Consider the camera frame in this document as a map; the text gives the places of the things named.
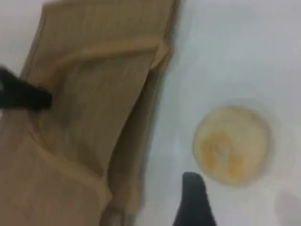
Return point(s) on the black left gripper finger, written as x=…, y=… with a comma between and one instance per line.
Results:
x=26, y=96

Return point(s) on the round egg yolk pastry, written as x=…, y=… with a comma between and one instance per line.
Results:
x=231, y=146

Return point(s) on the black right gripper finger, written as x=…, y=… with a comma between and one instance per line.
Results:
x=195, y=204

